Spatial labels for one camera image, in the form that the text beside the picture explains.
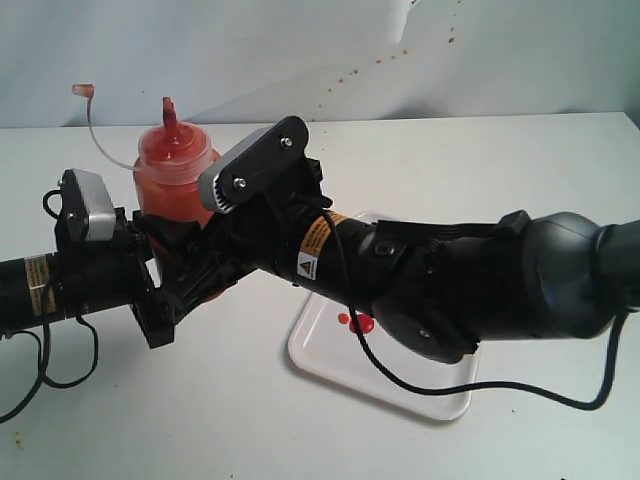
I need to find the red sauce blob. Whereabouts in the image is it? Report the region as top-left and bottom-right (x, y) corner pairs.
(337, 312), (375, 335)

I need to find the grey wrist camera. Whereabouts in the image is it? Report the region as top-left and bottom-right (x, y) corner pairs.
(54, 169), (116, 251)
(197, 116), (309, 214)

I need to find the red sauce squeeze bottle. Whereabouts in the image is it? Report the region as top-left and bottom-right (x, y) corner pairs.
(71, 83), (221, 226)

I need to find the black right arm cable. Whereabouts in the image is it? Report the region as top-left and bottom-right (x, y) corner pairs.
(269, 194), (632, 411)

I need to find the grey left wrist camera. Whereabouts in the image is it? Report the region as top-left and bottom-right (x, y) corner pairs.
(54, 169), (116, 251)

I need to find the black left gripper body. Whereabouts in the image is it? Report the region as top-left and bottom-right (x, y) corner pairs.
(50, 207), (175, 349)

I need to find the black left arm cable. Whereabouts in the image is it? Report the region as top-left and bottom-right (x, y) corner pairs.
(0, 188), (101, 422)

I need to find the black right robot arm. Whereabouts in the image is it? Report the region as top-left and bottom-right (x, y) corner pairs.
(163, 157), (639, 364)

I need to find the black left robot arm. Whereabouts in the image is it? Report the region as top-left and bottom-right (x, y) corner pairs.
(1, 208), (200, 349)

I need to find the white rectangular plastic tray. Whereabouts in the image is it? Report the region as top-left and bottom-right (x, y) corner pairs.
(287, 293), (480, 422)

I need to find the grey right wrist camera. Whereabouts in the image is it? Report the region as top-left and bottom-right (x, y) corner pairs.
(197, 116), (309, 214)

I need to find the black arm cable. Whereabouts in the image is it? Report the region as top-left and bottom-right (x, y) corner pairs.
(0, 188), (101, 422)
(269, 194), (632, 411)

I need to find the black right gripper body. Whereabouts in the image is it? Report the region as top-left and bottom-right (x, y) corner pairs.
(214, 157), (330, 290)

